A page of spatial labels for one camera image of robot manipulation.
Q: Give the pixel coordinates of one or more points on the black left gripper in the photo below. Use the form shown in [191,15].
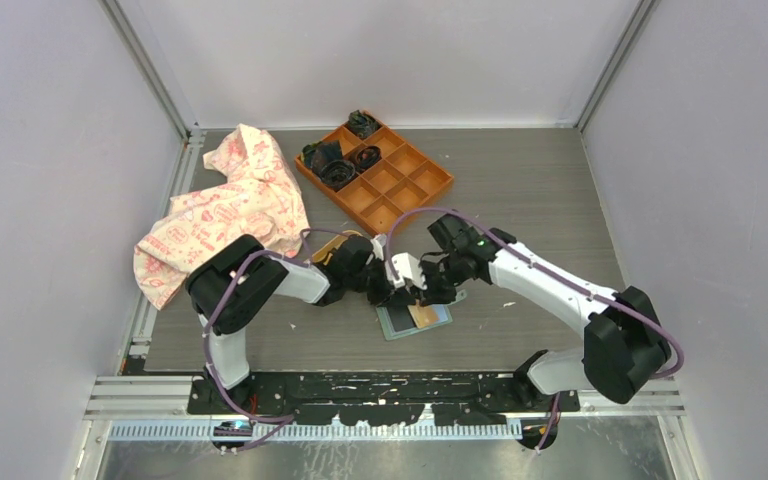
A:
[386,289]

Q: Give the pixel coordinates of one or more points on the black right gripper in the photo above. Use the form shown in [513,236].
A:
[431,295]

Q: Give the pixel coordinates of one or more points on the green card holder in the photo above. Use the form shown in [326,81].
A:
[442,309]

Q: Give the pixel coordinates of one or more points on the orange credit card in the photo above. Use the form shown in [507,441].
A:
[423,316]

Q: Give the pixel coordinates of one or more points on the black credit card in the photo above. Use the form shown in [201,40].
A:
[401,319]

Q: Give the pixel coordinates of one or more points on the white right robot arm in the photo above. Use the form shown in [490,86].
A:
[623,344]

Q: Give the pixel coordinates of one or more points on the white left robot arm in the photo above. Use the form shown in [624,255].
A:
[229,290]

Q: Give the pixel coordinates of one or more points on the yellow oval dish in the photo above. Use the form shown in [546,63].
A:
[326,251]

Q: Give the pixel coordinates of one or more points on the orange compartment tray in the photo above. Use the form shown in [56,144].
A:
[404,179]

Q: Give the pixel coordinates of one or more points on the coiled black belt small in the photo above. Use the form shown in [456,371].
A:
[365,158]

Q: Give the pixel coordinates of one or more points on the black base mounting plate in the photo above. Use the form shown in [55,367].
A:
[389,398]

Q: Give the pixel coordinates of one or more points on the dark folded fabric item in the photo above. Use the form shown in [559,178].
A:
[316,156]

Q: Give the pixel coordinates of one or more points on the pink patterned cloth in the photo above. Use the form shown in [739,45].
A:
[260,197]

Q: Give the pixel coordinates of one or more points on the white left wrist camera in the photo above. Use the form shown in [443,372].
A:
[379,246]

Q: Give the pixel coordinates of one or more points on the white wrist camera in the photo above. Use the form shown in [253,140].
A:
[379,246]
[405,271]

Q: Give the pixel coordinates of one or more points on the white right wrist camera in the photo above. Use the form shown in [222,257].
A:
[405,271]

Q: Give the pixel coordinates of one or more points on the aluminium frame rail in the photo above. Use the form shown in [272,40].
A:
[147,408]

